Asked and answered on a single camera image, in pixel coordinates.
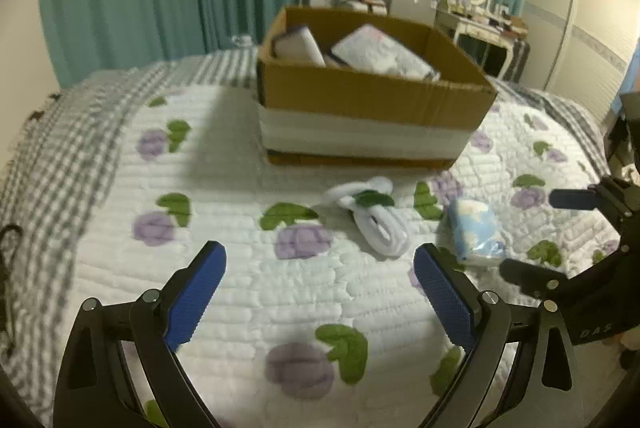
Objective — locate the small blue tissue packet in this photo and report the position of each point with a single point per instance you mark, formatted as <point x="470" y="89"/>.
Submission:
<point x="476" y="233"/>

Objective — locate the grey mini fridge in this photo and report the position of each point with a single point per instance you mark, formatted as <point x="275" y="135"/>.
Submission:
<point x="420" y="11"/>

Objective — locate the floral tissue paper pack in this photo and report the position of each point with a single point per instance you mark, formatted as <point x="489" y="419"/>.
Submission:
<point x="372" y="51"/>

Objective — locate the white and green fuzzy bundle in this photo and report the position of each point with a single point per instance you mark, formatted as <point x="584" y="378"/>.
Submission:
<point x="375" y="214"/>

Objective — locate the white floral quilt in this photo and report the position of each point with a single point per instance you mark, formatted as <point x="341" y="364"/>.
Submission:
<point x="309" y="327"/>

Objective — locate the white sliding wardrobe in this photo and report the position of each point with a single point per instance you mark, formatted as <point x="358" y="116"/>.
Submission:
<point x="580" y="49"/>

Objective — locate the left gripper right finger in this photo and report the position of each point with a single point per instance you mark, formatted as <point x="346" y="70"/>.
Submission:
<point x="542" y="386"/>

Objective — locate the white dressing table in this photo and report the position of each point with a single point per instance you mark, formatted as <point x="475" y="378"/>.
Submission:
<point x="509" y="36"/>

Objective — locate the brown cardboard box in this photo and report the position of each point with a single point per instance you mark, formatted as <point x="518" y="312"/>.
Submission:
<point x="314" y="115"/>

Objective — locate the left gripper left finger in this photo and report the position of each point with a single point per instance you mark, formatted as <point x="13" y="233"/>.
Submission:
<point x="95" y="388"/>

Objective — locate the grey checkered bedsheet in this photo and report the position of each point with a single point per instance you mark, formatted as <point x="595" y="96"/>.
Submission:
<point x="61" y="173"/>

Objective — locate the white rolled towel in box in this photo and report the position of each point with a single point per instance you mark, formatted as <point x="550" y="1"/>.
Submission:
<point x="297" y="45"/>

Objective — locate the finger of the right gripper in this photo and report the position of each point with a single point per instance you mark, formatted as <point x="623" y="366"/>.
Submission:
<point x="574" y="199"/>
<point x="533" y="281"/>

